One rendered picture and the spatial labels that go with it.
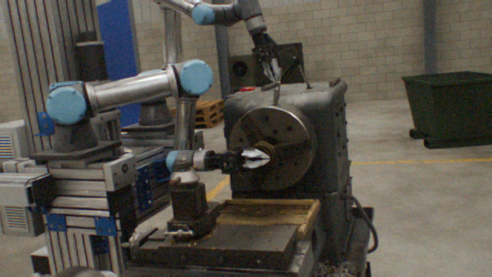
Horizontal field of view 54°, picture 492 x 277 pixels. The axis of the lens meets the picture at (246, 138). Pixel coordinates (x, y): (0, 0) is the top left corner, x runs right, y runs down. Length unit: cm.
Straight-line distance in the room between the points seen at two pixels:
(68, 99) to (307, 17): 1051
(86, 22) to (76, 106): 60
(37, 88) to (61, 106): 49
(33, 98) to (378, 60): 1021
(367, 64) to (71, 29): 1013
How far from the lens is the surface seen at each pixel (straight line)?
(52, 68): 199
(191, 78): 160
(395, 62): 1175
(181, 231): 126
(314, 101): 186
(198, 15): 183
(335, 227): 197
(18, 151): 214
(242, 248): 120
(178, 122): 178
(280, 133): 173
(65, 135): 174
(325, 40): 1180
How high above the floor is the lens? 144
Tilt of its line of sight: 10 degrees down
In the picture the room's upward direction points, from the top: 6 degrees counter-clockwise
